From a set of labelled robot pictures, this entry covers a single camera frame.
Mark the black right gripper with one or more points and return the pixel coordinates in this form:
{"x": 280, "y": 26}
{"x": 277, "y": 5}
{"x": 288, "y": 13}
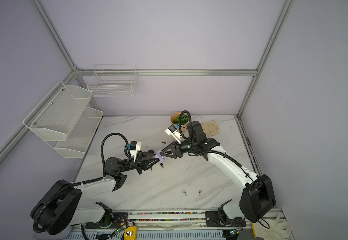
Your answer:
{"x": 178, "y": 148}

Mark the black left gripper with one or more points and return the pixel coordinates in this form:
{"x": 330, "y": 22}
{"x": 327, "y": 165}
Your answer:
{"x": 141, "y": 163}

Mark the purple earbud charging case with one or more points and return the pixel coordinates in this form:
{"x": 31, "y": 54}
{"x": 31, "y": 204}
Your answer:
{"x": 160, "y": 157}

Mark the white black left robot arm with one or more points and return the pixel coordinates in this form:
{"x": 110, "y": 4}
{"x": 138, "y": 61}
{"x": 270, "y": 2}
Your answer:
{"x": 62, "y": 205}

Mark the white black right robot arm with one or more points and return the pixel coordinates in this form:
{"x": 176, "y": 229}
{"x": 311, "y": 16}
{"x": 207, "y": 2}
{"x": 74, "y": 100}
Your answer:
{"x": 256, "y": 192}

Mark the orange pot with green plant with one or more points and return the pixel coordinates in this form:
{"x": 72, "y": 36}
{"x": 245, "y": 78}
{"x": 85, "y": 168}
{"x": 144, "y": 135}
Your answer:
{"x": 175, "y": 119}

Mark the white mesh lower shelf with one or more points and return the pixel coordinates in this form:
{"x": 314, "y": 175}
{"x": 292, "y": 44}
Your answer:
{"x": 81, "y": 136}

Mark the white mesh shelf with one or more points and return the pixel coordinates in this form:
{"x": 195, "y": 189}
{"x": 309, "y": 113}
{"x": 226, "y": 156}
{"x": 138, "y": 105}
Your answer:
{"x": 81, "y": 136}
{"x": 54, "y": 118}

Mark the yellow tag box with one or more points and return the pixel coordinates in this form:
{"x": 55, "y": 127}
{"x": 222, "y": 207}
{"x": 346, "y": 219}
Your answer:
{"x": 130, "y": 233}

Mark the white mesh upper shelf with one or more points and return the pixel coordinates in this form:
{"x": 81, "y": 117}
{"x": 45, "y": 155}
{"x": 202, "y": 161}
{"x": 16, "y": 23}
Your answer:
{"x": 54, "y": 118}

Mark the white glove yellow cuff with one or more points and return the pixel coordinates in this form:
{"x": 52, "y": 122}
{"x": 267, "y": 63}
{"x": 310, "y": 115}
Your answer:
{"x": 272, "y": 229}

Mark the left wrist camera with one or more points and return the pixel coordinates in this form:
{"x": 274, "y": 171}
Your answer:
{"x": 135, "y": 148}

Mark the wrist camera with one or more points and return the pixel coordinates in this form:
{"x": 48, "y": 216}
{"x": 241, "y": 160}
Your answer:
{"x": 135, "y": 148}
{"x": 173, "y": 131}

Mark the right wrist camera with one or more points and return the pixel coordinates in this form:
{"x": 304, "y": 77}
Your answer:
{"x": 173, "y": 131}

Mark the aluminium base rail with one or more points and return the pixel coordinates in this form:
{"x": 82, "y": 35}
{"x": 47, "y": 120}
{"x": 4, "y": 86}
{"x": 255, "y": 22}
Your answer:
{"x": 179, "y": 219}

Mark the white wire basket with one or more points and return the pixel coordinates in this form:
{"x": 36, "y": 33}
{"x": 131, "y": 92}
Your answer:
{"x": 113, "y": 81}

